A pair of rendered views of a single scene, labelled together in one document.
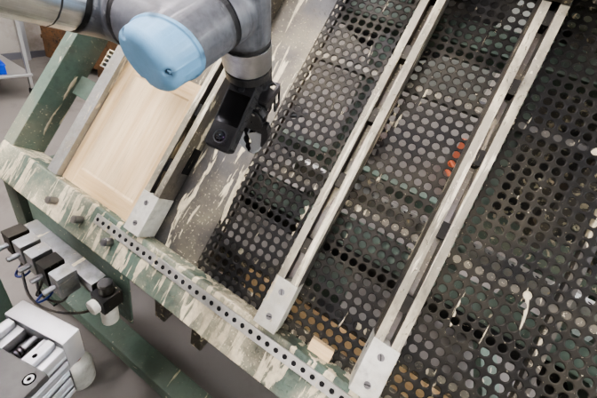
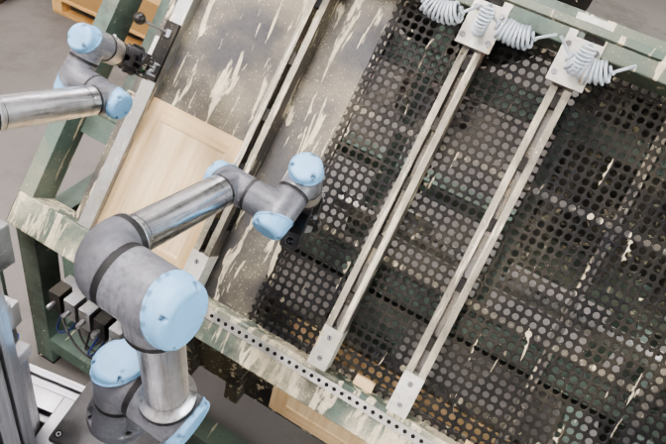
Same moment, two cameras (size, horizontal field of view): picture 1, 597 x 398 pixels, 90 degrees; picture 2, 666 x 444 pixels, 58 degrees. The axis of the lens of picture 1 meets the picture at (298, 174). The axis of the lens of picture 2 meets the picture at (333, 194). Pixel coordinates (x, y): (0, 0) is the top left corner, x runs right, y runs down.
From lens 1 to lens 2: 0.99 m
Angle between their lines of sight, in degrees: 8
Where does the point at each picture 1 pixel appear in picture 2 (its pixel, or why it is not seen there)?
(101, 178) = not seen: hidden behind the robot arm
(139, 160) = not seen: hidden behind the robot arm
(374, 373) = (404, 395)
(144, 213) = (195, 272)
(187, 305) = (245, 352)
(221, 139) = (290, 243)
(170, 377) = (208, 429)
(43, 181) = (77, 237)
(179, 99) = (213, 152)
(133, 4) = (257, 201)
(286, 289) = (333, 335)
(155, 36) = (275, 226)
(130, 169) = not seen: hidden behind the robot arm
